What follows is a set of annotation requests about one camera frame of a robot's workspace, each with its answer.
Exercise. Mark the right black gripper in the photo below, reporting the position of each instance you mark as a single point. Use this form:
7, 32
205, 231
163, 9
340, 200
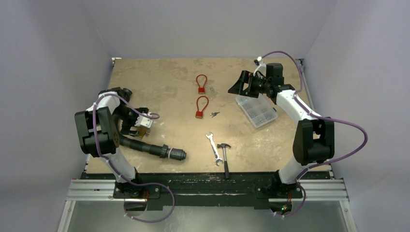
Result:
249, 85

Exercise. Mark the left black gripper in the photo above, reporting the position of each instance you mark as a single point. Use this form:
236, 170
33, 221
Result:
126, 127

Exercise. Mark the brass padlock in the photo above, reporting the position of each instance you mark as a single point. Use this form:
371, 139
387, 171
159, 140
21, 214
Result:
142, 131

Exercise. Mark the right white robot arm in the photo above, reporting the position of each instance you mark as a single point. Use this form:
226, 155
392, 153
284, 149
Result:
314, 141

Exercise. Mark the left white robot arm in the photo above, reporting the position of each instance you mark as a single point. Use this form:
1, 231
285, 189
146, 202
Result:
99, 137

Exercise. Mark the clear plastic screw box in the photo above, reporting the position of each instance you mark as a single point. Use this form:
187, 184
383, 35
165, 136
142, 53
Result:
258, 110

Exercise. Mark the silver wrench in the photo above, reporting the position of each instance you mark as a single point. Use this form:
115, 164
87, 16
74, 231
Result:
218, 159

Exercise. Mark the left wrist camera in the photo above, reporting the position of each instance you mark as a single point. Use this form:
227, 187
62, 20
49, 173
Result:
144, 120

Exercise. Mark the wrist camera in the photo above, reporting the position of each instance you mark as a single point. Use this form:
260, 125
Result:
144, 120
260, 69

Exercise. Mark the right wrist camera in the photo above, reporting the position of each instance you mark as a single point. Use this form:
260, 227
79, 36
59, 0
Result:
260, 69

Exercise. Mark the small red cable padlock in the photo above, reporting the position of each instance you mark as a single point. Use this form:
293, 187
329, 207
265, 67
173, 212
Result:
201, 81

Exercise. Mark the black handled hammer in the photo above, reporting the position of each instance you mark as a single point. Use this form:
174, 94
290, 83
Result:
226, 166

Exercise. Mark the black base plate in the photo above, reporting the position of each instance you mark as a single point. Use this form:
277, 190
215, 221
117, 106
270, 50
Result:
260, 190

